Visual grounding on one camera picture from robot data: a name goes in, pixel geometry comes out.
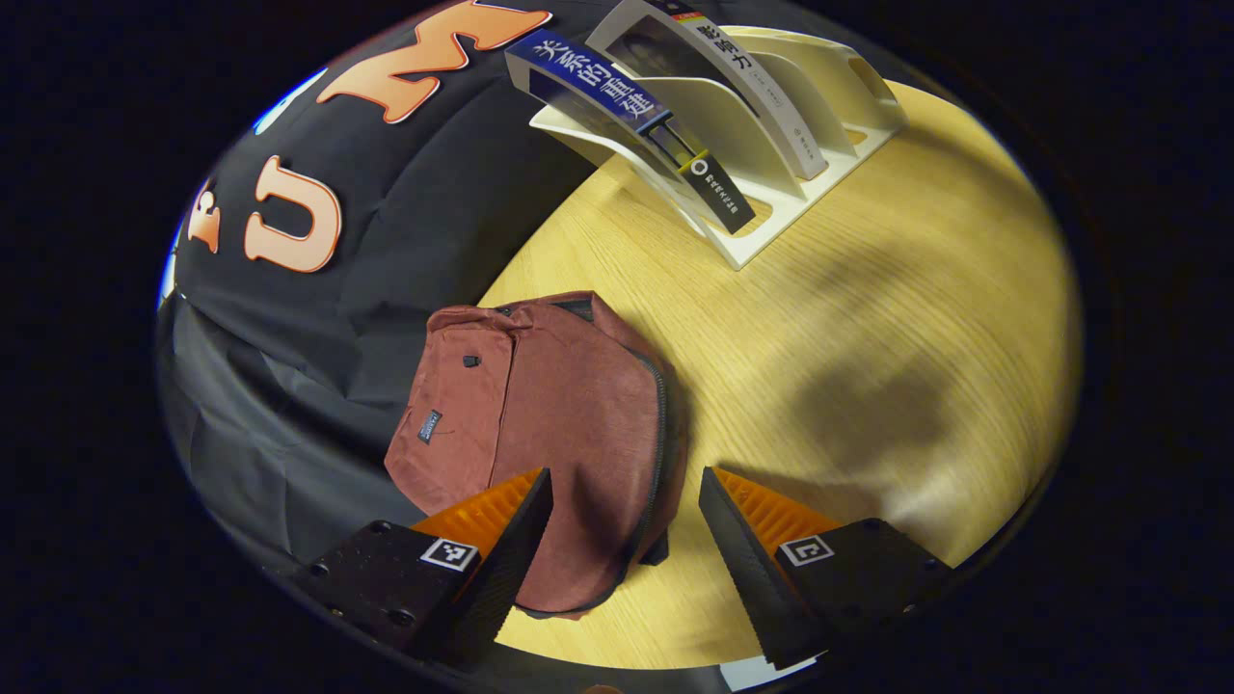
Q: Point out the blue book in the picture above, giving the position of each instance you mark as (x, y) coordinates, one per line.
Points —
(588, 82)

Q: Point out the white bookshelf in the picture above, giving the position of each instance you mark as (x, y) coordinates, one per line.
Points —
(819, 77)

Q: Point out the maroon schoolbag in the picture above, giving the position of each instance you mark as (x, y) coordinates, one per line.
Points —
(578, 405)

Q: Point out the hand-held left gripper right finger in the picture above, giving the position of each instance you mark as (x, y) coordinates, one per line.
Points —
(747, 578)

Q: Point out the white book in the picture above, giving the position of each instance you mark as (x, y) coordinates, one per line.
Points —
(665, 58)

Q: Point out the black backdrop cloth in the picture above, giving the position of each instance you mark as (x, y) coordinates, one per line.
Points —
(386, 241)

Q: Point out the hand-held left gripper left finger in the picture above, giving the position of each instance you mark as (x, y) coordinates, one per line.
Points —
(511, 569)

